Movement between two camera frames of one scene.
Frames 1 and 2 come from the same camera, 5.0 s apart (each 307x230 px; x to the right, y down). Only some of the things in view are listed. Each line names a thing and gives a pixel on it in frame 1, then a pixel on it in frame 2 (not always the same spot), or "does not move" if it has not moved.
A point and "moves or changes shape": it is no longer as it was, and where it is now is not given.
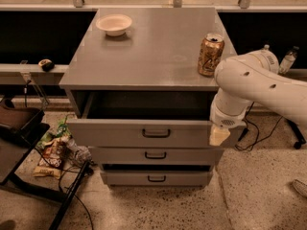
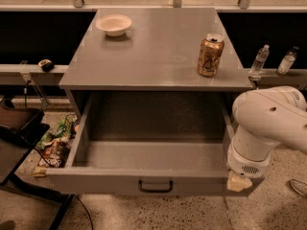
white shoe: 300,187 does not move
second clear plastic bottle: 287,62 does not move
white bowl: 114,25 does not move
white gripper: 224,118 -> 246,166
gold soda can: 210,54 does not move
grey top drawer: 147,119 moves or changes shape
